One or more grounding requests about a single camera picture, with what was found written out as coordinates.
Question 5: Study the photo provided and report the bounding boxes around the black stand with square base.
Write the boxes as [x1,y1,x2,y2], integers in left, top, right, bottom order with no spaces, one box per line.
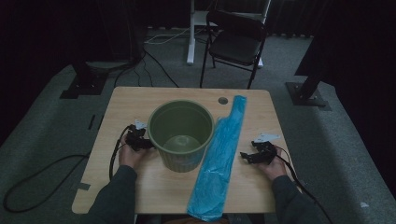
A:
[59,60,110,100]

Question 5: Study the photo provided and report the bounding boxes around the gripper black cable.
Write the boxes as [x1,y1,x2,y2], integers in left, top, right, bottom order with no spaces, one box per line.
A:
[108,124,135,181]
[274,145,333,224]

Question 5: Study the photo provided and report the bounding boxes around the person's right hand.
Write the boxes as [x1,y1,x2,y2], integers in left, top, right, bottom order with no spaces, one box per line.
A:
[253,146,288,182]

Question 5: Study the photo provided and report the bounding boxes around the black cable on floor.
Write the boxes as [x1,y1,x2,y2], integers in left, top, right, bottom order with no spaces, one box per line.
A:
[2,152,92,214]

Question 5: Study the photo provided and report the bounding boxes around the black slanted stand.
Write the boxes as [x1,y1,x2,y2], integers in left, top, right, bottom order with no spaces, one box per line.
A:
[285,36,330,108]

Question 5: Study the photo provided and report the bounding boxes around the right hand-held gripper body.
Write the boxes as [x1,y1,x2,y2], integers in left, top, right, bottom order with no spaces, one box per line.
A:
[250,133,281,166]

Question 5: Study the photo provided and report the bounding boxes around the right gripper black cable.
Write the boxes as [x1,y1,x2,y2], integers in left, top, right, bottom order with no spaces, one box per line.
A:
[274,145,333,224]

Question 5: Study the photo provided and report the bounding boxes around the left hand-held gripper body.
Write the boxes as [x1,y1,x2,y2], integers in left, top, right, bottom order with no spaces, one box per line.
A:
[124,119,151,152]

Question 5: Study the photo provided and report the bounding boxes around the black folding chair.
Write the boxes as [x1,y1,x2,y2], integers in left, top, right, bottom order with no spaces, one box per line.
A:
[199,9,269,91]

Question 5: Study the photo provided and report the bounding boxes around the person's left hand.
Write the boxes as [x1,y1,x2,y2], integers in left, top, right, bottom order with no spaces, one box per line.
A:
[118,133,157,171]

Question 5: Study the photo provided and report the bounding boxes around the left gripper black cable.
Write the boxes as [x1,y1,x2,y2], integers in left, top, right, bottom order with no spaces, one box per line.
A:
[108,124,135,181]

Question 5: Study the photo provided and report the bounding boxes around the white floor cable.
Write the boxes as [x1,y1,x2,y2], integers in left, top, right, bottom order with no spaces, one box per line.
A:
[144,27,191,45]

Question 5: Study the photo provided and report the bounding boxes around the blue plastic trash bag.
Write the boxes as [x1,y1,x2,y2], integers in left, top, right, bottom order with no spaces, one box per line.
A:
[186,94,248,222]

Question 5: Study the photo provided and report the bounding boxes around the thin black floor cables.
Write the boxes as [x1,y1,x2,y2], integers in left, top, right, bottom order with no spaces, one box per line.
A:
[113,50,180,89]

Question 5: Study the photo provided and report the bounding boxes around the green plastic trash bin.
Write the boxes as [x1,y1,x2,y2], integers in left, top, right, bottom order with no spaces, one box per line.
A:
[147,99,216,174]

